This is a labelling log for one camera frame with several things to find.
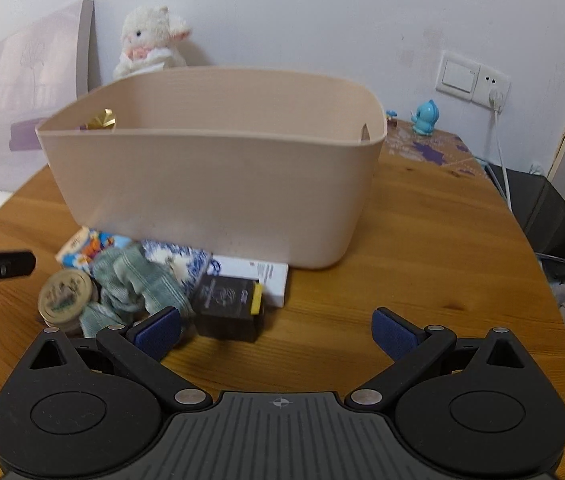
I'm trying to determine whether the green plaid cloth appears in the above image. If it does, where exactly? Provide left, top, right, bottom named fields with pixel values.
left=80, top=244, right=194, bottom=338

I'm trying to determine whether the colourful bear tissue pack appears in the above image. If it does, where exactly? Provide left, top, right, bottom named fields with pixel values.
left=56, top=226, right=133, bottom=274

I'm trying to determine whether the round tin can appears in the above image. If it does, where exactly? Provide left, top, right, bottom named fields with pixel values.
left=37, top=269, right=97, bottom=334

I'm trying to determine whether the blue white porcelain tissue pack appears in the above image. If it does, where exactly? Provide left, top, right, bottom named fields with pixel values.
left=140, top=240, right=212, bottom=296

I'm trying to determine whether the black small box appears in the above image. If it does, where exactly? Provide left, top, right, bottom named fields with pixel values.
left=192, top=274, right=265, bottom=342

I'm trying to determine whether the white flat box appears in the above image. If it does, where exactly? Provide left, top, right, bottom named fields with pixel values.
left=206, top=255, right=289, bottom=308

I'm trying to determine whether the black tablet device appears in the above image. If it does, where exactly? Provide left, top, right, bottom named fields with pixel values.
left=507, top=169, right=565, bottom=282

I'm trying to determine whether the gold tissue pack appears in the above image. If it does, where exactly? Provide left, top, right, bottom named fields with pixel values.
left=80, top=108, right=116, bottom=130

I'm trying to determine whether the beige plastic storage basket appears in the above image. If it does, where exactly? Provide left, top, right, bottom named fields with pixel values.
left=36, top=66, right=387, bottom=269

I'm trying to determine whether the blue duck figurine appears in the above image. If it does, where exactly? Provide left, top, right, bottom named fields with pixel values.
left=411, top=100, right=439, bottom=136

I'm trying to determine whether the white plush lamb toy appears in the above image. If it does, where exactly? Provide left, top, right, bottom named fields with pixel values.
left=113, top=6, right=192, bottom=80

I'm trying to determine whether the white plug and cable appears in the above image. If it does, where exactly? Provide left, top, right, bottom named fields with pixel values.
left=486, top=88, right=515, bottom=214

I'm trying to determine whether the white wall switch socket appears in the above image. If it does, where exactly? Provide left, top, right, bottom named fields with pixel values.
left=435, top=51, right=511, bottom=112

